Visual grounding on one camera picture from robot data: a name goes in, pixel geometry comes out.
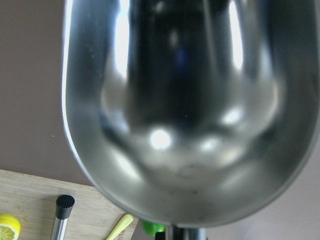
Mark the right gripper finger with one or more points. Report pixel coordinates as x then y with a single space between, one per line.
160 236

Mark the steel muddler black tip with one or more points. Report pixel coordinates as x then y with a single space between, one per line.
64 206

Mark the half lemon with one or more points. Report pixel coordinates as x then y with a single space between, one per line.
10 227

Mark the yellow plastic knife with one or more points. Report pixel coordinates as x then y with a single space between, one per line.
121 225

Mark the metal ice scoop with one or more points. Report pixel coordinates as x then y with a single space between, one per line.
191 113

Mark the bamboo cutting board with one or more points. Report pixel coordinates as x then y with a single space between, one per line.
32 200

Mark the green lime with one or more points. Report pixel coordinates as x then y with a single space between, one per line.
152 229

